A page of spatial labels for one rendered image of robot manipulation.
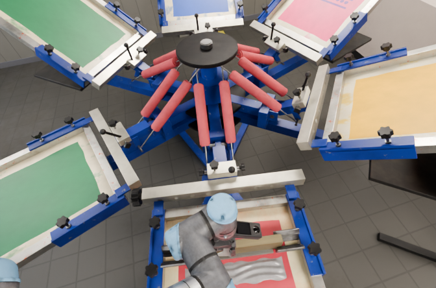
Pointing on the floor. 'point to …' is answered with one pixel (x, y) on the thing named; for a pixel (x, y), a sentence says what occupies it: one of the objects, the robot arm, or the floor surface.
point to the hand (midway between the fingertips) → (231, 245)
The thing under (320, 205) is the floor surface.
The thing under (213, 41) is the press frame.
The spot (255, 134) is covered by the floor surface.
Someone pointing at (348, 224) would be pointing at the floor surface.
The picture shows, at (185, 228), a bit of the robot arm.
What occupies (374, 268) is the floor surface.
